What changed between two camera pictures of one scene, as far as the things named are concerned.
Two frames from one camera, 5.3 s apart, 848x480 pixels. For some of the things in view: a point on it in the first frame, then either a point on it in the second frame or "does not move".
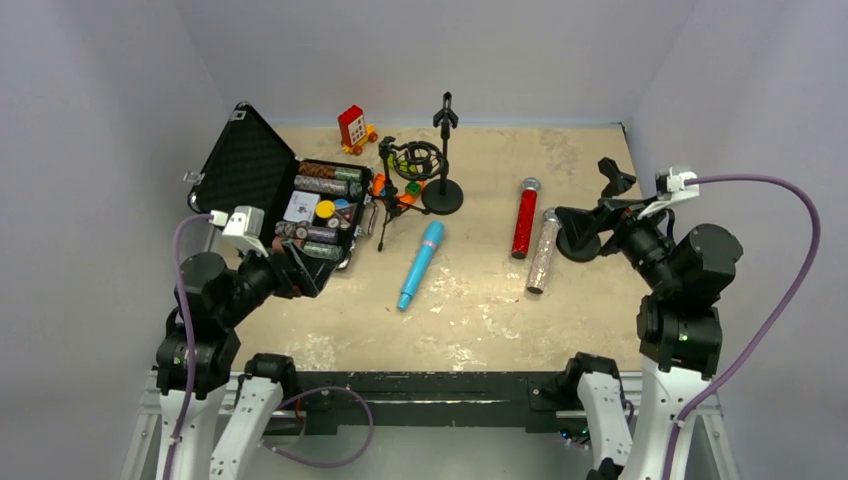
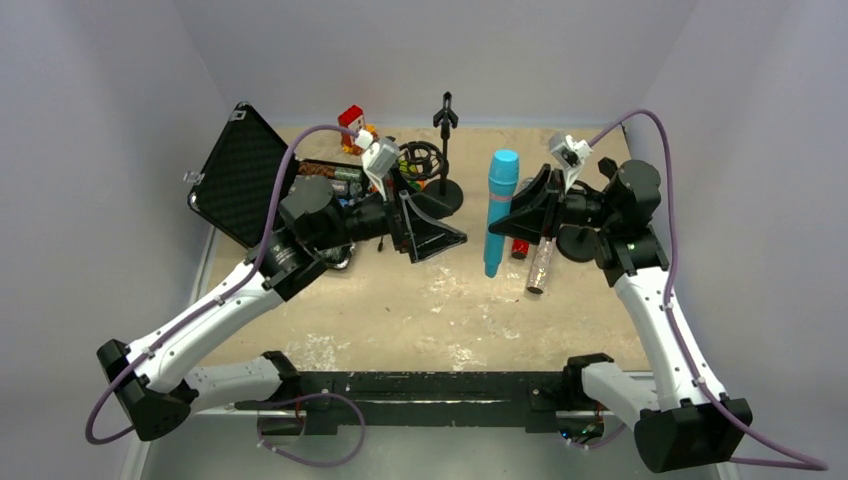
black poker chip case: x=313 y=211 does not move
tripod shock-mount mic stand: x=415 y=161 does not move
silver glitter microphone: x=545 y=251 does not move
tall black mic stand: x=444 y=197 does not move
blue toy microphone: x=433 y=237 -> x=505 y=170
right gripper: x=619 y=221 -> x=553 y=206
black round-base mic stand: x=577 y=247 does not move
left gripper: x=291 y=271 -> x=398 y=221
